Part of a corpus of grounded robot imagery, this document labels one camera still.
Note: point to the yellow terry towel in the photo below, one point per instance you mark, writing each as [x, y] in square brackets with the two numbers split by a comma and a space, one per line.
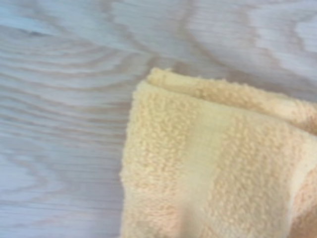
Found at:
[210, 161]

